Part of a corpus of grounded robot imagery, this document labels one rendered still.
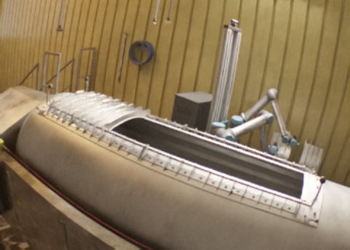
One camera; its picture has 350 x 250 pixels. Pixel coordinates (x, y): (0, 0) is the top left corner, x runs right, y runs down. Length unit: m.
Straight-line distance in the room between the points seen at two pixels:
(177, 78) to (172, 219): 2.93
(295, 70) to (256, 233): 2.65
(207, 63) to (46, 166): 2.74
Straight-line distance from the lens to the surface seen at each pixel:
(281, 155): 3.83
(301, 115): 3.78
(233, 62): 3.18
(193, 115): 3.08
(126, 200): 1.68
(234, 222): 1.50
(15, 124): 2.76
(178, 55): 4.16
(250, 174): 2.40
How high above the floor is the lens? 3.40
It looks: 20 degrees down
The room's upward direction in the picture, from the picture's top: 9 degrees clockwise
